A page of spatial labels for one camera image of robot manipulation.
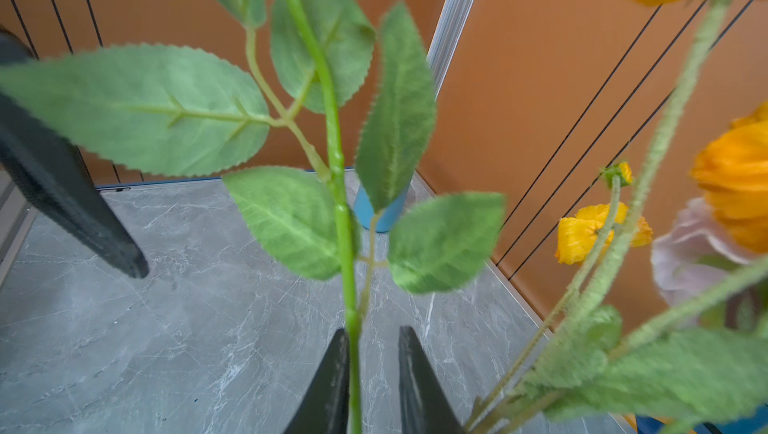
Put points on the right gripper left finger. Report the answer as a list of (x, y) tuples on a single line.
[(324, 407)]

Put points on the pink peony flower stem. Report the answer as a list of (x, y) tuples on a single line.
[(697, 254)]

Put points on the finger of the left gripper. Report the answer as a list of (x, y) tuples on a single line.
[(50, 175)]

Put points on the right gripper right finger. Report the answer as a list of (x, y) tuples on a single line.
[(424, 407)]

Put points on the orange poppy flower stem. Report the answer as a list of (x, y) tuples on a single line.
[(666, 366)]

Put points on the white rose flower stem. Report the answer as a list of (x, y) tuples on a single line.
[(272, 131)]

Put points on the left aluminium corner post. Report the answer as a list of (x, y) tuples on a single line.
[(451, 23)]

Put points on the blue cylindrical vase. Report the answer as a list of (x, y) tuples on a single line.
[(387, 217)]

